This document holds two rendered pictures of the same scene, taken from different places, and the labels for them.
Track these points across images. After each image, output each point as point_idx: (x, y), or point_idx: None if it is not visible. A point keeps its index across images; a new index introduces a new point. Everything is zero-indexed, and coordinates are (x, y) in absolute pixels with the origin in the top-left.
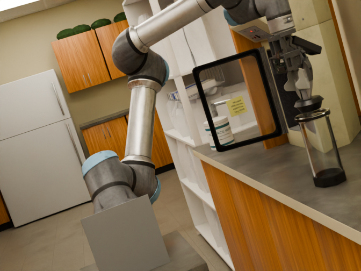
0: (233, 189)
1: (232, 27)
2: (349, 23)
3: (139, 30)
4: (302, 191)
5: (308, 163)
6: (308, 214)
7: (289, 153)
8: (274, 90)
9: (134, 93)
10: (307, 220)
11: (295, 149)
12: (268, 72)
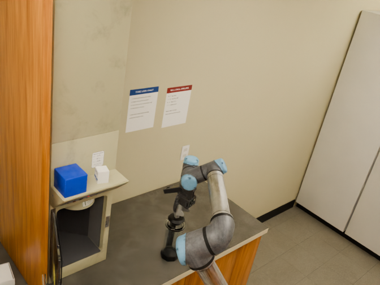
0: None
1: (70, 199)
2: None
3: (229, 212)
4: (178, 267)
5: (122, 267)
6: None
7: (82, 281)
8: (50, 244)
9: (215, 264)
10: (180, 279)
11: (73, 277)
12: (50, 230)
